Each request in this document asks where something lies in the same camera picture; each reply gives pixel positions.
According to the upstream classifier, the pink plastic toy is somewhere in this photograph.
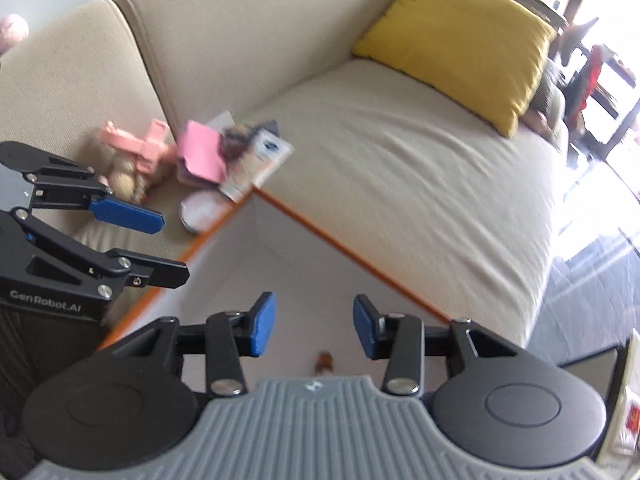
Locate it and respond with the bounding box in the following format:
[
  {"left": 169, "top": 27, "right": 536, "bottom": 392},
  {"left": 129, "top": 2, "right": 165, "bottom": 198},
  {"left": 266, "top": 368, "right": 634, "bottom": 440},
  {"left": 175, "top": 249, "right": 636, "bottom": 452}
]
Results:
[{"left": 98, "top": 119, "right": 177, "bottom": 174}]

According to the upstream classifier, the printed picture card box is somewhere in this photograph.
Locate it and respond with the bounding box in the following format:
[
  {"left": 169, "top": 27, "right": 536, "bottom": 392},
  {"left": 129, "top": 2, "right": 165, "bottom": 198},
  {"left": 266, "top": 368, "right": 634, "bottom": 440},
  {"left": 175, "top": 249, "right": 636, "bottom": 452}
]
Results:
[{"left": 218, "top": 120, "right": 280, "bottom": 164}]

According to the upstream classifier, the cream knitted plush doll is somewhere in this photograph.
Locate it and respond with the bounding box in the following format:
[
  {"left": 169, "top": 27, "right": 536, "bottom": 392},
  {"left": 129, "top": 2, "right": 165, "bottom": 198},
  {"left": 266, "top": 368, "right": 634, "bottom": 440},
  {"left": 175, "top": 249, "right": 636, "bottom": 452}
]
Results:
[{"left": 99, "top": 155, "right": 149, "bottom": 205}]

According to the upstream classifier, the brown plush toy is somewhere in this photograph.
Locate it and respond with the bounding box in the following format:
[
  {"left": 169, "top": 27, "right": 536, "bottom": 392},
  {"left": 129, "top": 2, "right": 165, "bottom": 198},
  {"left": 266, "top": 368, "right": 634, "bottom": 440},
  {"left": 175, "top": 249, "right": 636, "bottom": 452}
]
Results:
[{"left": 314, "top": 351, "right": 334, "bottom": 376}]

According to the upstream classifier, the round pink tin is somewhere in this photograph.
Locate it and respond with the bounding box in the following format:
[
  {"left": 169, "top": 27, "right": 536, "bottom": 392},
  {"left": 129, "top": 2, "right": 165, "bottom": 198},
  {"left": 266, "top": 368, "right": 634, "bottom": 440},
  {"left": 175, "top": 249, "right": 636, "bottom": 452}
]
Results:
[{"left": 179, "top": 190, "right": 232, "bottom": 234}]

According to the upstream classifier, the black trouser leg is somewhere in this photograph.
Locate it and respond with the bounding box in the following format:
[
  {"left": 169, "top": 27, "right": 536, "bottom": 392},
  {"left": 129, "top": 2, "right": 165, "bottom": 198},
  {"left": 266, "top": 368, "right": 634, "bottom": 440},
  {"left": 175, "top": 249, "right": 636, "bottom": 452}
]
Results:
[{"left": 1, "top": 309, "right": 107, "bottom": 479}]

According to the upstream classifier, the beige fabric sofa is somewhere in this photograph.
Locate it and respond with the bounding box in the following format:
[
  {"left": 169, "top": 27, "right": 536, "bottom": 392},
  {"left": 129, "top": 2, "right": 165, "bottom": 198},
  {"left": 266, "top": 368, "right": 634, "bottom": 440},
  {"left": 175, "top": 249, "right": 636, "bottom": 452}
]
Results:
[{"left": 1, "top": 0, "right": 567, "bottom": 344}]

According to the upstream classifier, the yellow cushion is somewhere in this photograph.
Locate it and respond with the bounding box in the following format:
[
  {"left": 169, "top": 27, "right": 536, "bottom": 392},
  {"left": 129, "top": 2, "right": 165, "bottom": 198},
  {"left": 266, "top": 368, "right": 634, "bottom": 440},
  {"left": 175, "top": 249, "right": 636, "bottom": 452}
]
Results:
[{"left": 352, "top": 0, "right": 556, "bottom": 138}]

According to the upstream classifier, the black dining chair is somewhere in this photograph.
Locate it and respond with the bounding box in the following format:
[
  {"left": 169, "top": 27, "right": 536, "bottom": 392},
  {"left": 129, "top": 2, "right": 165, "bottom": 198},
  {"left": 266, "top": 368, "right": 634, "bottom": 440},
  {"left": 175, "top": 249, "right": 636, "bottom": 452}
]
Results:
[{"left": 558, "top": 16, "right": 639, "bottom": 160}]

